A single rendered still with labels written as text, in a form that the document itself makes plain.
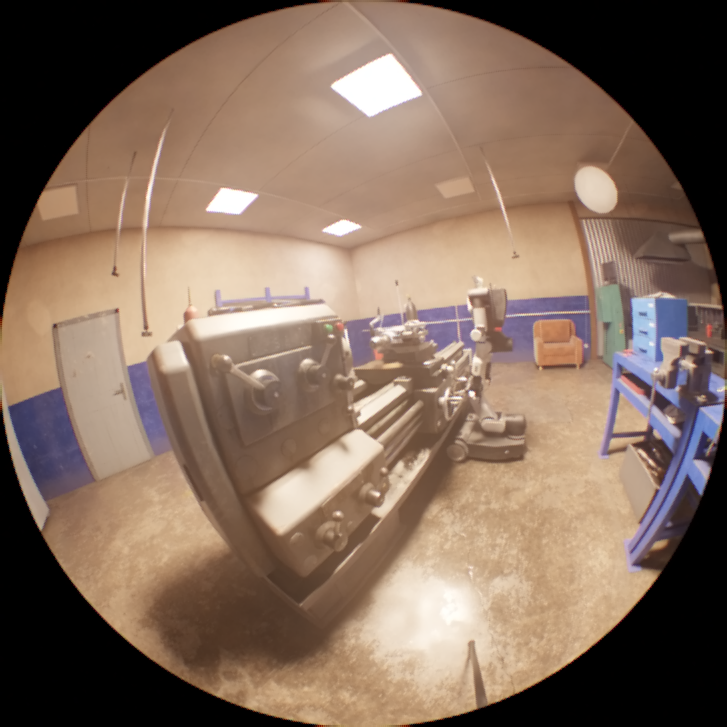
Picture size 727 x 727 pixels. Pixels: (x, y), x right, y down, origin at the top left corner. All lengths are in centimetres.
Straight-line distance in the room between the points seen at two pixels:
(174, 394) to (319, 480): 47
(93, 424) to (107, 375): 70
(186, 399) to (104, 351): 330
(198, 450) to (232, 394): 17
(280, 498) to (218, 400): 31
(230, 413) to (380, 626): 111
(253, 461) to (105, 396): 333
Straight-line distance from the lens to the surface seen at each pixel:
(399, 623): 130
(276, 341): 70
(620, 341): 504
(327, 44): 235
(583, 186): 438
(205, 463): 65
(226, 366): 52
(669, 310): 197
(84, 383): 390
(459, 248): 570
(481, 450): 208
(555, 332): 515
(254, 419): 66
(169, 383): 59
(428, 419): 149
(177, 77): 249
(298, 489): 73
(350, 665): 128
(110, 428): 391
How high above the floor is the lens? 124
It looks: 10 degrees down
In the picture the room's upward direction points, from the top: 9 degrees counter-clockwise
